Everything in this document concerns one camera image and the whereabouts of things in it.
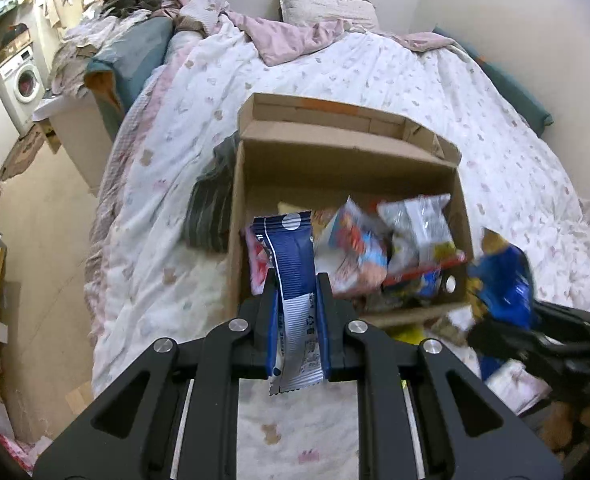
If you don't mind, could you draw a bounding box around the blue white striped snack packet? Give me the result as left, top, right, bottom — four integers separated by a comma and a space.
252, 211, 324, 397

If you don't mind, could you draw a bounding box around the red plastic bag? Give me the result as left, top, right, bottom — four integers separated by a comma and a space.
0, 432, 36, 471

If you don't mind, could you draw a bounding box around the red snack packet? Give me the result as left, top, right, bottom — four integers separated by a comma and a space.
382, 252, 468, 283

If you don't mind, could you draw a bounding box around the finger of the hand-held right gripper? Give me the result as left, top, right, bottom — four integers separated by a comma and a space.
467, 320, 573, 361
530, 301, 590, 326

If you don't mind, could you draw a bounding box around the grey blue cushion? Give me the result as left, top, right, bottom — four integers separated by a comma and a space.
87, 16, 176, 113

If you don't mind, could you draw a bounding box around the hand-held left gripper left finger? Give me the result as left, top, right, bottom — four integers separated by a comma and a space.
34, 287, 280, 480

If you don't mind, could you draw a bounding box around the white washing machine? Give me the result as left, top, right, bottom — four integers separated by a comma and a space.
0, 47, 46, 133

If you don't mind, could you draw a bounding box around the blue yellow snack bag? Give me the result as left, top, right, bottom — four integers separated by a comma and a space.
467, 230, 534, 328

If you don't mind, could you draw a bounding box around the dark striped cloth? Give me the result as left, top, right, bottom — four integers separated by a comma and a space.
185, 132, 240, 253

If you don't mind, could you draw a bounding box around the pale yellow packet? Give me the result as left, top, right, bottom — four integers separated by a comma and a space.
277, 201, 316, 217

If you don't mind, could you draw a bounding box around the pink crab stick packet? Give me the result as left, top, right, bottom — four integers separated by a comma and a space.
246, 225, 276, 296

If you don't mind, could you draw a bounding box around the grey white pillow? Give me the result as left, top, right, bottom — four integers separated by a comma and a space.
277, 0, 380, 31

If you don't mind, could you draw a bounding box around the printed white blanket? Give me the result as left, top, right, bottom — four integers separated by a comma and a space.
85, 10, 590, 480

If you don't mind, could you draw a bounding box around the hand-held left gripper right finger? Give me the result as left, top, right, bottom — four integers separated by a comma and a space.
315, 272, 563, 480

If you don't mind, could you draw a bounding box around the white storage bin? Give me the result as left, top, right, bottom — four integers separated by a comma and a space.
32, 92, 126, 196

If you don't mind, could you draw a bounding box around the white pink packet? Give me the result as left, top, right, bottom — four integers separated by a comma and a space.
485, 360, 550, 411

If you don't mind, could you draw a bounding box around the orange patterned cloth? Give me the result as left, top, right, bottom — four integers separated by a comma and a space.
545, 405, 590, 456

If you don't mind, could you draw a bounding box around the brown floor mat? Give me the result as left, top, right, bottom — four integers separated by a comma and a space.
0, 125, 46, 183

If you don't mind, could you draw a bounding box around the silver white snack packet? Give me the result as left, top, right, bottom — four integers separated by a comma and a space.
377, 194, 458, 266

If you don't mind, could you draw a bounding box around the large white red snack bag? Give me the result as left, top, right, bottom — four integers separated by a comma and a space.
315, 197, 390, 296

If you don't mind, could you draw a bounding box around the teal pillow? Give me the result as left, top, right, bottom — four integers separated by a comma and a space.
435, 25, 553, 136

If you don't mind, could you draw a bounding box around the cardboard box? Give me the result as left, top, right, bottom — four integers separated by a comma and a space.
227, 92, 476, 328

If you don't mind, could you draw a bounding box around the pink quilt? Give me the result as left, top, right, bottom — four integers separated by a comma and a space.
175, 0, 456, 66

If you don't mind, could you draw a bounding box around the floral crumpled quilt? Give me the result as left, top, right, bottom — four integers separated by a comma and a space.
50, 12, 150, 98

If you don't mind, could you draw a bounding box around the cardboard piece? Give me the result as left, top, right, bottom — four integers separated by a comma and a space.
65, 382, 96, 416

